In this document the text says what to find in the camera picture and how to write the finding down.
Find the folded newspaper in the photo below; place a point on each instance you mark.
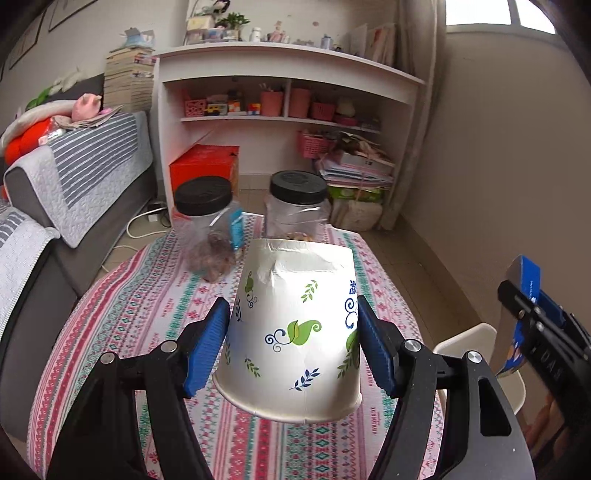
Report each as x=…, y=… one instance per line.
x=92, y=121

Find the green tissue package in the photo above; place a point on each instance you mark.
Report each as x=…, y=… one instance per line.
x=355, y=194

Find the pink pig plush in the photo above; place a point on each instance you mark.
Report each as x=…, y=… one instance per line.
x=87, y=106

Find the person's right hand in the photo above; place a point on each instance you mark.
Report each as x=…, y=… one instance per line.
x=545, y=415

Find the grey sofa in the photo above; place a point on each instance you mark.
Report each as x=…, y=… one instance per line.
x=27, y=194

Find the pink lattice box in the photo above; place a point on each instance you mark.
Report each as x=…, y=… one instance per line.
x=195, y=107

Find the dark-haired doll figure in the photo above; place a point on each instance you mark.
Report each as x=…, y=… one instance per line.
x=217, y=5

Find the white bookshelf unit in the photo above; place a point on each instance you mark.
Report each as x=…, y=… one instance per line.
x=295, y=69

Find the pile of papers and folders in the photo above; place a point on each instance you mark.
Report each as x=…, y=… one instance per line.
x=355, y=170

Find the clear jar with green label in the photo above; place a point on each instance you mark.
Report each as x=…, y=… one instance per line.
x=298, y=207

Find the leaning picture books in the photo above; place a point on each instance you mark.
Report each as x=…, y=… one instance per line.
x=374, y=44

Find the pink pen pot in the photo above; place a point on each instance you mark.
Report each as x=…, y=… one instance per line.
x=271, y=104
x=300, y=104

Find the red cardboard box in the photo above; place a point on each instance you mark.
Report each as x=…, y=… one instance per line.
x=203, y=161

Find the clear jar with blue label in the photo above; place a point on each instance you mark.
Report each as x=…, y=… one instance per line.
x=203, y=221

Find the white leaf-print paper cup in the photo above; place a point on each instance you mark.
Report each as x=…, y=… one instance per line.
x=295, y=323

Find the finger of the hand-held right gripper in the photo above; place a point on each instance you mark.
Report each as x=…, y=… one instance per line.
x=551, y=309
x=521, y=300

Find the small white bottle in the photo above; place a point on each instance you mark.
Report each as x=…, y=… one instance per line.
x=256, y=34

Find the green and white plush toy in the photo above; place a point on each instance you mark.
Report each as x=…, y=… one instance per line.
x=41, y=97

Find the patterned pink green tablecloth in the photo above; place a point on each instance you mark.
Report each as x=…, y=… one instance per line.
x=138, y=300

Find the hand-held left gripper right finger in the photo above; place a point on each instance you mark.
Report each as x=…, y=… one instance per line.
x=376, y=350

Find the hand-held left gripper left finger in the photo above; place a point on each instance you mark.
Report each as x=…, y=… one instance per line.
x=207, y=350

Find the small pink storage basket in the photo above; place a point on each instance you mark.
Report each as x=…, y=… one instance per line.
x=322, y=110

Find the framed wall picture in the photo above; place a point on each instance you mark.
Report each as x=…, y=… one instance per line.
x=27, y=39
x=69, y=11

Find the blue biscuit packet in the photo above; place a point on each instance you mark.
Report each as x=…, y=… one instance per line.
x=505, y=323

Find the white cloth bag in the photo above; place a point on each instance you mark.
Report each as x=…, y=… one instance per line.
x=360, y=216

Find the beige curtain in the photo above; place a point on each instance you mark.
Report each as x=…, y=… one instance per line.
x=415, y=115

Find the tall stack of books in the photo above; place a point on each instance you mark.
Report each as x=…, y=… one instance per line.
x=127, y=78

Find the cream plastic bin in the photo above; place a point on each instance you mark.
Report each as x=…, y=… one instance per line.
x=466, y=339

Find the silver flask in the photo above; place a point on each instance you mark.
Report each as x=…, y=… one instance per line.
x=327, y=42

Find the orange red cushion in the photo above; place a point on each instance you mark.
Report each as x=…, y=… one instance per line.
x=27, y=138

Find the small potted green plant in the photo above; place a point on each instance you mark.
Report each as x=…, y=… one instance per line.
x=233, y=21

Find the window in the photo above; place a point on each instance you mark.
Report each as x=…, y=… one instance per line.
x=475, y=11

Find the blue tissue box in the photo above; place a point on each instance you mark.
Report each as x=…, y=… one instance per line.
x=137, y=40

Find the grey striped quilted sofa cover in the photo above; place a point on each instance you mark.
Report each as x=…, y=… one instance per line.
x=18, y=258
x=106, y=152

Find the pink plastic basket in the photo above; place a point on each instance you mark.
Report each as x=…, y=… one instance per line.
x=314, y=145

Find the yellow toy car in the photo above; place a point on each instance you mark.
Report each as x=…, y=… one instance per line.
x=216, y=110

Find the white pillow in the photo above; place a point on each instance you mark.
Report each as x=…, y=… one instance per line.
x=37, y=117

